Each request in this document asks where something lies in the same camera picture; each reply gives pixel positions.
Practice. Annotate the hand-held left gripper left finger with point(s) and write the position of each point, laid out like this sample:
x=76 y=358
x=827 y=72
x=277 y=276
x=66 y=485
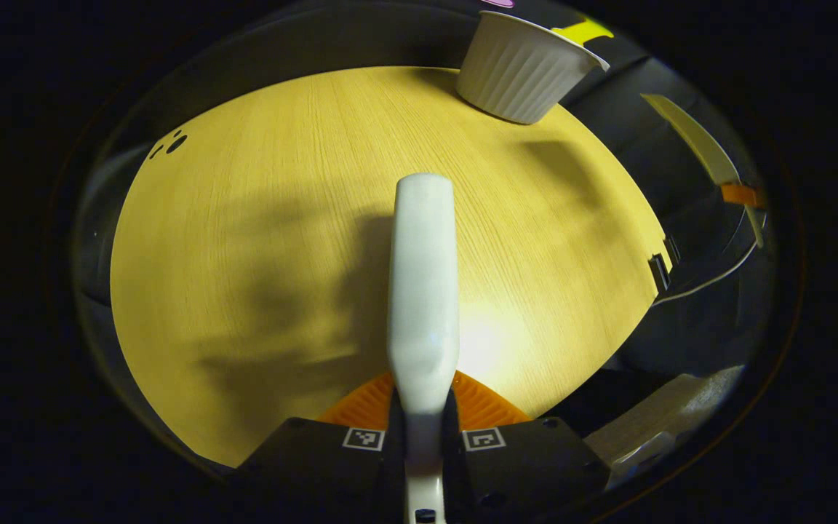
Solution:
x=332 y=466

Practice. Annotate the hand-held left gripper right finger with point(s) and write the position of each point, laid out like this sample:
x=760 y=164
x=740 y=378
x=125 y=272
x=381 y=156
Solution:
x=521 y=466

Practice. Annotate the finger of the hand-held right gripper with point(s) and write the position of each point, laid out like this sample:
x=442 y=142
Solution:
x=739 y=194

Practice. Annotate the white dustpan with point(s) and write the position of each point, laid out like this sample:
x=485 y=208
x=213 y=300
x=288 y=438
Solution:
x=703 y=145

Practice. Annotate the small white broom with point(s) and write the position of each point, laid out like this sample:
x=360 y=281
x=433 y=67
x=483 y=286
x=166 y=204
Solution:
x=423 y=291

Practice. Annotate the white ribbed garbage bin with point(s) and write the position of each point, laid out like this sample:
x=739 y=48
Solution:
x=513 y=73

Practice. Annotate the wooden desktop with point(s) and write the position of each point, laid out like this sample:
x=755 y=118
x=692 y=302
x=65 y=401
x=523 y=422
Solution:
x=244 y=218

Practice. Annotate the black desk bracket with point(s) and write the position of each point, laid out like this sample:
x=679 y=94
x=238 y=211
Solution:
x=657 y=271

